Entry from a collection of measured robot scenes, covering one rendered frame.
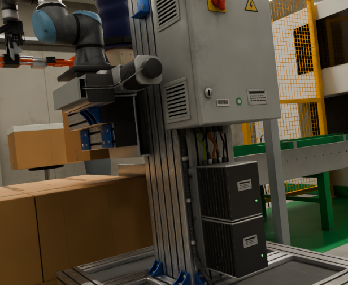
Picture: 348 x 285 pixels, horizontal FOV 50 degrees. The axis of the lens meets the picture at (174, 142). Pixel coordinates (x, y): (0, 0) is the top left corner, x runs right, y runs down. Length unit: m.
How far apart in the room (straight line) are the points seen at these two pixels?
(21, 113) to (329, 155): 6.36
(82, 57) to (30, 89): 6.65
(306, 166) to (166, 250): 1.45
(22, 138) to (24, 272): 2.03
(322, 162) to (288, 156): 0.33
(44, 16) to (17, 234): 0.95
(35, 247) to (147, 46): 1.05
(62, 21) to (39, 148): 2.37
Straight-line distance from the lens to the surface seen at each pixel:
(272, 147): 2.17
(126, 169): 2.44
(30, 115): 8.08
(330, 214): 2.86
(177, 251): 1.39
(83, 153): 1.97
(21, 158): 3.74
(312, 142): 2.88
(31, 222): 1.87
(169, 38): 1.22
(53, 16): 1.52
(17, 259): 1.89
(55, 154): 3.80
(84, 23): 1.56
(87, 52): 1.54
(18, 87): 8.12
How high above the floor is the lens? 0.72
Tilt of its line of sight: level
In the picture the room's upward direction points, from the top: 6 degrees counter-clockwise
